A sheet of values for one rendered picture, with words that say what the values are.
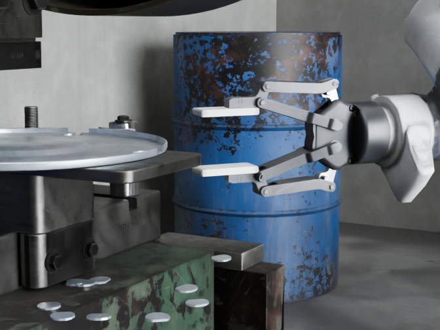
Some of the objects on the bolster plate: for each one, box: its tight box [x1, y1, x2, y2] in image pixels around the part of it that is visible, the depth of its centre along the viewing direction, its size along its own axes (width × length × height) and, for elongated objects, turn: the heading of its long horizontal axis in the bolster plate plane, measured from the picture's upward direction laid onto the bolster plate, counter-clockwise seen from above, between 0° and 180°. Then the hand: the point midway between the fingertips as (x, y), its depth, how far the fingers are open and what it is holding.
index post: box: [109, 115, 139, 197], centre depth 114 cm, size 3×3×10 cm
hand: (221, 140), depth 107 cm, fingers open, 6 cm apart
